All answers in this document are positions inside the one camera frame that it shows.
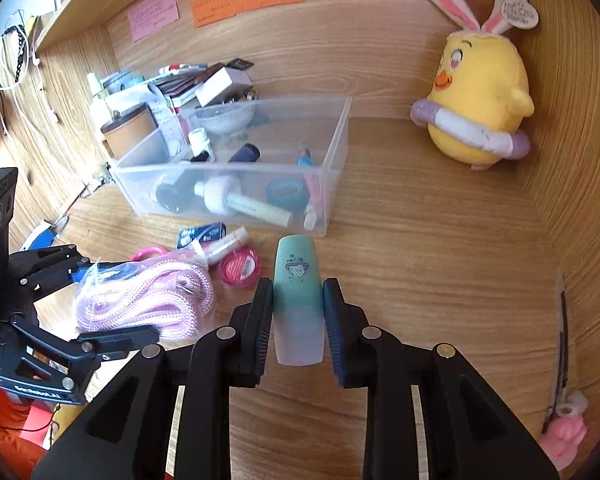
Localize yellow chick plush toy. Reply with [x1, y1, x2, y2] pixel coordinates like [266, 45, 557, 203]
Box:
[411, 0, 539, 170]

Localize white gauze bandage roll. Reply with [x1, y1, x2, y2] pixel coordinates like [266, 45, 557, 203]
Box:
[194, 176, 242, 216]

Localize white rectangular box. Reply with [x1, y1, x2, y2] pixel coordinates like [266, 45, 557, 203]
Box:
[195, 67, 252, 107]

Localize teal lilac bottle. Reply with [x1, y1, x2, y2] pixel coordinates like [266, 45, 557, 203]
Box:
[273, 235, 325, 366]

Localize white pill bottle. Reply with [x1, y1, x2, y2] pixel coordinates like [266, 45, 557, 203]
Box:
[188, 128, 216, 162]

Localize pink blue pen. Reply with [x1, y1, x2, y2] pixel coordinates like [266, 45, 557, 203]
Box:
[297, 145, 324, 231]

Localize pink rope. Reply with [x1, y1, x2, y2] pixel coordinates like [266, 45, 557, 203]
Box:
[71, 249, 217, 344]

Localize pink round tin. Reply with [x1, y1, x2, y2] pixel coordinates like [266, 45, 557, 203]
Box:
[218, 247, 261, 289]

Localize stack of books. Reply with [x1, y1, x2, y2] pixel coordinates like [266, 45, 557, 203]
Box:
[104, 58, 257, 111]

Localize pink paw toy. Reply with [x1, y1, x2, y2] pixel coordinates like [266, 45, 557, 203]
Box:
[539, 390, 588, 471]

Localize brown mug with lid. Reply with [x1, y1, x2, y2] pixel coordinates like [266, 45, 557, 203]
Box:
[100, 103, 157, 159]

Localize clear plastic storage bin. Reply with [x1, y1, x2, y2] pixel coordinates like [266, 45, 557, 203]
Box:
[111, 96, 352, 237]

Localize white cream tube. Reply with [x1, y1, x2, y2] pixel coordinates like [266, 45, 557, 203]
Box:
[225, 192, 294, 228]

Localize red white marker pen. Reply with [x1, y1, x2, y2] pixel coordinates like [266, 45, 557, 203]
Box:
[158, 63, 209, 75]

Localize pink scissors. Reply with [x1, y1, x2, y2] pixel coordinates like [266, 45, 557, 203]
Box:
[131, 245, 170, 261]

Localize pink sticky note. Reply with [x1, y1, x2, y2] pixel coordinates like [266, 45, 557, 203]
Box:
[126, 0, 180, 41]

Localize purple bottle black cap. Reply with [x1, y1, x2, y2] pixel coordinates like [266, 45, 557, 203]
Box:
[228, 143, 261, 164]

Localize blue white packet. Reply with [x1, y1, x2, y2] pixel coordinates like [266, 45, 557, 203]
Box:
[176, 222, 227, 249]

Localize bowl of glass marbles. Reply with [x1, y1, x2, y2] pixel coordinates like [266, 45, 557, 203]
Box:
[185, 100, 258, 136]

